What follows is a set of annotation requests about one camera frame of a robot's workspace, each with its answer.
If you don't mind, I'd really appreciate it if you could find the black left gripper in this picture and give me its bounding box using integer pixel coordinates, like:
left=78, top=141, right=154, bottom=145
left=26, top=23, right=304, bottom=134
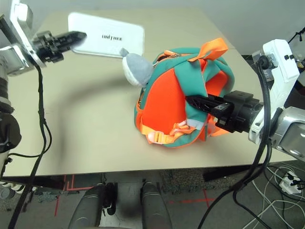
left=31, top=30, right=88, bottom=64

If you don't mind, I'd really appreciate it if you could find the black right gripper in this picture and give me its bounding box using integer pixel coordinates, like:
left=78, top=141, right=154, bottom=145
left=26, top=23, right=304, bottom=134
left=184, top=90, right=264, bottom=134

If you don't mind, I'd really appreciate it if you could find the white pencil case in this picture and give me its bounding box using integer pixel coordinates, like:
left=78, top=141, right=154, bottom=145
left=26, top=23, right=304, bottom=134
left=68, top=12, right=145, bottom=60

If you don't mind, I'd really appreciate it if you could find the orange and teal backpack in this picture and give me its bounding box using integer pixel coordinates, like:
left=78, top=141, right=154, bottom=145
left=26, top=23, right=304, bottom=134
left=134, top=37, right=235, bottom=150

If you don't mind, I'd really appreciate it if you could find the grey white plush toy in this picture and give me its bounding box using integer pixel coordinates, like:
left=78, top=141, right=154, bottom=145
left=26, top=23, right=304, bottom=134
left=119, top=47, right=154, bottom=86

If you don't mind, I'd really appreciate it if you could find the black background stand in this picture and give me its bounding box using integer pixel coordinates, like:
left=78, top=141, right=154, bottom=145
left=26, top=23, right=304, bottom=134
left=287, top=25, right=305, bottom=45

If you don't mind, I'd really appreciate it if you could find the white power strip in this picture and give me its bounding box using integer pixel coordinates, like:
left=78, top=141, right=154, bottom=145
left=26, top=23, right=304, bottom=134
left=280, top=170, right=303, bottom=195

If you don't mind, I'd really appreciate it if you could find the dark grey robot right leg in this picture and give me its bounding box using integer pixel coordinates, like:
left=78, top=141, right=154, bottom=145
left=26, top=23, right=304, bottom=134
left=140, top=182, right=172, bottom=229

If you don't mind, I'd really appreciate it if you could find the dark grey robot leg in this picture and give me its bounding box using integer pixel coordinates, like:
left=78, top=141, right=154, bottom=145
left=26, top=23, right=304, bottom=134
left=140, top=182, right=172, bottom=229
left=69, top=182, right=117, bottom=229

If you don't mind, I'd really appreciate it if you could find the dark grey robot left leg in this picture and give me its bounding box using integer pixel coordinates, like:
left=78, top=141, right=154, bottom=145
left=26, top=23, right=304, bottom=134
left=69, top=182, right=117, bottom=229

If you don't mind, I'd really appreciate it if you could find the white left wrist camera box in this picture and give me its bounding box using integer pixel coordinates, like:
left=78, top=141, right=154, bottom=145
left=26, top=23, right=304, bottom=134
left=0, top=0, right=46, bottom=70

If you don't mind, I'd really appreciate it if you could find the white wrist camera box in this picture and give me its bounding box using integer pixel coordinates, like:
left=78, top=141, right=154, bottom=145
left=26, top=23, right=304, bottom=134
left=247, top=39, right=300, bottom=144
left=0, top=0, right=46, bottom=70

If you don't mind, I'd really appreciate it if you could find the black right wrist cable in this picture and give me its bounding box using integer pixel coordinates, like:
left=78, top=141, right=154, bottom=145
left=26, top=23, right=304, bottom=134
left=196, top=54, right=274, bottom=229

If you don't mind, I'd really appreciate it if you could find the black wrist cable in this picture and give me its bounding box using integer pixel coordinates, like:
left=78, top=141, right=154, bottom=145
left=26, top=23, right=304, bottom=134
left=196, top=54, right=274, bottom=229
left=7, top=63, right=52, bottom=229

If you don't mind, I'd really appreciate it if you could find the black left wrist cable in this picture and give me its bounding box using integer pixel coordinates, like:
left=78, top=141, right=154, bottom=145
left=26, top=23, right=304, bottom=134
left=7, top=63, right=52, bottom=229

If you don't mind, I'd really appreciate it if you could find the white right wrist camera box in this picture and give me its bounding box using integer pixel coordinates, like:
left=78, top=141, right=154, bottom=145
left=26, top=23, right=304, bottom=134
left=247, top=39, right=300, bottom=144

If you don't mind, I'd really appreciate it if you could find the white floor cable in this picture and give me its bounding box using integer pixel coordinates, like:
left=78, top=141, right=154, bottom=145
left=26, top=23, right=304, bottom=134
left=252, top=164, right=294, bottom=206
left=243, top=198, right=305, bottom=229

